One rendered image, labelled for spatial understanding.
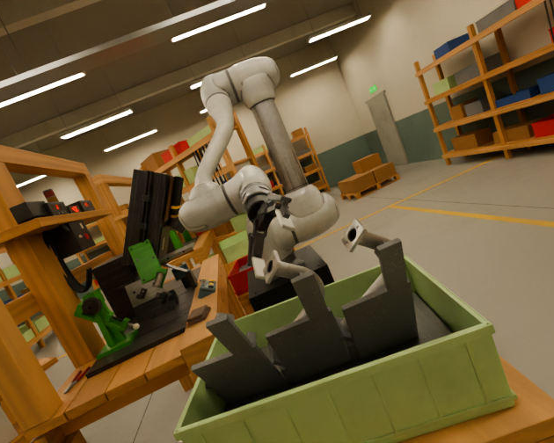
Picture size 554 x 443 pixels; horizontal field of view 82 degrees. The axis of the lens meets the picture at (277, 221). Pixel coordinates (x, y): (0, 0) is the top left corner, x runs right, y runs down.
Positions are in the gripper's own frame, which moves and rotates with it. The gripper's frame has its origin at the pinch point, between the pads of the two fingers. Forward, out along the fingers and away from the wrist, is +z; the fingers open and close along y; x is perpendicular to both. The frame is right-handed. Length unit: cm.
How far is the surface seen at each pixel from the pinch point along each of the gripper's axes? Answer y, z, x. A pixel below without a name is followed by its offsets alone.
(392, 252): 13.3, 11.7, 16.2
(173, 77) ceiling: -103, -855, -56
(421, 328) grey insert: -5.2, 9.2, 41.1
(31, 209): -60, -81, -70
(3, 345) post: -76, -28, -56
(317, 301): -2.4, 10.3, 8.9
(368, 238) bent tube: 13.1, 8.3, 12.4
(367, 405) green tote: -11.2, 25.8, 18.8
